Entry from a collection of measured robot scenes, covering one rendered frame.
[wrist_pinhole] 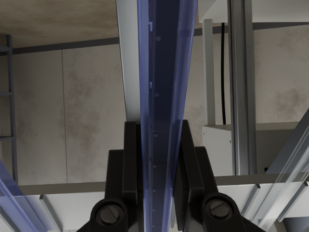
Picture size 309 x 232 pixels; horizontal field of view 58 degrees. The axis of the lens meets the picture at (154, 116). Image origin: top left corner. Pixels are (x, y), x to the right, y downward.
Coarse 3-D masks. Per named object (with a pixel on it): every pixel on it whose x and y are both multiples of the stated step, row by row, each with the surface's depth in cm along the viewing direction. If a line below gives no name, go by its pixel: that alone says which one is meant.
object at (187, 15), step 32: (160, 0) 6; (192, 0) 6; (160, 32) 7; (192, 32) 7; (160, 64) 7; (160, 96) 8; (160, 128) 9; (160, 160) 11; (160, 192) 12; (160, 224) 15
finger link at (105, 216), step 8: (104, 200) 9; (112, 200) 9; (120, 200) 9; (96, 208) 9; (104, 208) 9; (112, 208) 9; (120, 208) 9; (96, 216) 9; (104, 216) 9; (112, 216) 9; (120, 216) 9; (128, 216) 9; (96, 224) 9; (104, 224) 9; (112, 224) 9; (120, 224) 9; (128, 224) 9
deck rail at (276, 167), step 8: (304, 120) 43; (296, 128) 45; (304, 128) 43; (296, 136) 45; (288, 144) 47; (296, 144) 45; (280, 152) 50; (288, 152) 47; (280, 160) 50; (272, 168) 53; (280, 168) 50
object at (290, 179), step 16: (304, 144) 19; (288, 160) 21; (304, 160) 19; (288, 176) 21; (304, 176) 21; (272, 192) 24; (288, 192) 23; (272, 208) 24; (256, 224) 28; (272, 224) 27
